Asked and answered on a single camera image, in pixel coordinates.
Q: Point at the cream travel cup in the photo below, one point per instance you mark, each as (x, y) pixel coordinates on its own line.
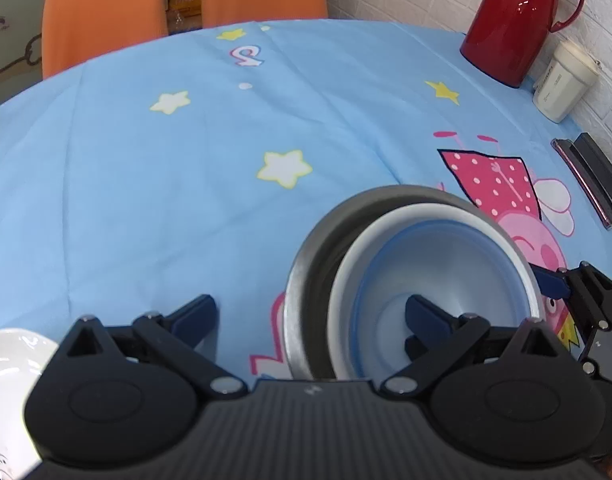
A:
(570, 74)

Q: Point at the left orange chair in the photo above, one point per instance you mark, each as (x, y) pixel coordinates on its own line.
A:
(74, 31)

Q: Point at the white ceramic bowl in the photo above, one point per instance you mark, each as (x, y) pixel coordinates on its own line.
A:
(364, 249)

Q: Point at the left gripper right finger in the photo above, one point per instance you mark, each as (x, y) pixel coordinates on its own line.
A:
(447, 340)

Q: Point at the blue plastic bowl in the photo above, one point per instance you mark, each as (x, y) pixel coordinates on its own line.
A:
(452, 265)

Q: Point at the black rectangular case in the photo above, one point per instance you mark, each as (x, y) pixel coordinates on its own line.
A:
(596, 160)

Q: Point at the red thermos jug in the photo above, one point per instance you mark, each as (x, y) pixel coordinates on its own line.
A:
(506, 36)

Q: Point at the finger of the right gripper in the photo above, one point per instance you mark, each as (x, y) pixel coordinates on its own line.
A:
(551, 284)

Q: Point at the frosted glass door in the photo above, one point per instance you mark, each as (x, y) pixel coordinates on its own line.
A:
(20, 46)

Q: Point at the stainless steel bowl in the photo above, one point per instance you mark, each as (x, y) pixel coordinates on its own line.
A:
(310, 280)

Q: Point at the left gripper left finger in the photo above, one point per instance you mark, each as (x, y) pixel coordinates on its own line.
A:
(170, 340)

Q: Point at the smartphone pink case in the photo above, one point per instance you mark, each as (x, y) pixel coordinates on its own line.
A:
(595, 193)

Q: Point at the white plate floral pattern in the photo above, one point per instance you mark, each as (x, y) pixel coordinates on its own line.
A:
(23, 356)

